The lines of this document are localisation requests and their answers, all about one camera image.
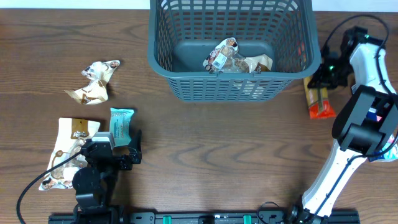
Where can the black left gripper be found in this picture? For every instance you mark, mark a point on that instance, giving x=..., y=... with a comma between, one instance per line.
x=126, y=162

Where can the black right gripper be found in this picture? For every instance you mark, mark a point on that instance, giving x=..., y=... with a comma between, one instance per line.
x=321, y=81

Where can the spaghetti pack with red end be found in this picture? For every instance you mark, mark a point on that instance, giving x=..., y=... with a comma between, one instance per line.
x=318, y=103

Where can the blue Kleenex tissue pack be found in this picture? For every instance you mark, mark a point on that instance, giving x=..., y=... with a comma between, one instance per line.
x=377, y=122

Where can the cream cookie snack bag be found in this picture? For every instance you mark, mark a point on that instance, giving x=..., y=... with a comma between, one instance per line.
x=225, y=58

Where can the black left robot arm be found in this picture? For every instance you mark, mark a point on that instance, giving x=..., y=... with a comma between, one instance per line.
x=95, y=184

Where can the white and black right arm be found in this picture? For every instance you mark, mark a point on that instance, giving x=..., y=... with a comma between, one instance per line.
x=316, y=204

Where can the teal flushable wipes pack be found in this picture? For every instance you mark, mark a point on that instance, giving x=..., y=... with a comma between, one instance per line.
x=119, y=125

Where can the flat cream snack bag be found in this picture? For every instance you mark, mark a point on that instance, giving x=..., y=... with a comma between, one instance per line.
x=72, y=135

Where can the crumpled cream snack bag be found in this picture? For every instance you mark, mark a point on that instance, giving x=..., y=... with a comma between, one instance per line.
x=99, y=74

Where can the grey plastic mesh basket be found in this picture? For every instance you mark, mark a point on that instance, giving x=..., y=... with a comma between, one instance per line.
x=183, y=33

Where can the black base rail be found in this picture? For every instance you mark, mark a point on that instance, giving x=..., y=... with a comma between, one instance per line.
x=270, y=216

